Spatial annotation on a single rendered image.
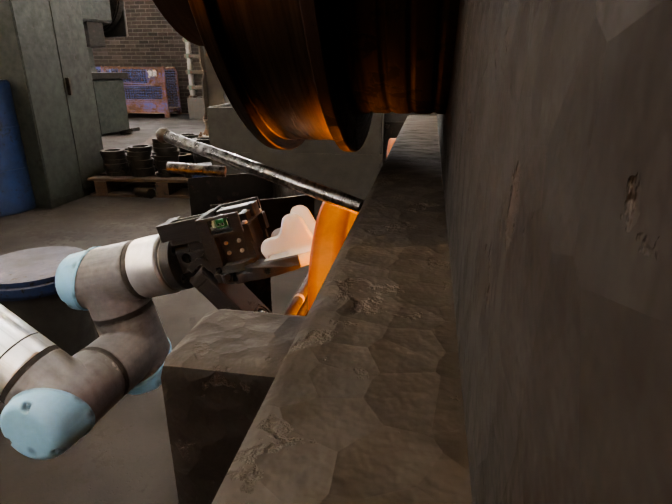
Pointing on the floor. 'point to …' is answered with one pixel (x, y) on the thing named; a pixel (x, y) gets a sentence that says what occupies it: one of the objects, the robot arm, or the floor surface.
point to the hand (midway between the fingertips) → (335, 248)
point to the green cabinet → (52, 96)
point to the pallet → (145, 169)
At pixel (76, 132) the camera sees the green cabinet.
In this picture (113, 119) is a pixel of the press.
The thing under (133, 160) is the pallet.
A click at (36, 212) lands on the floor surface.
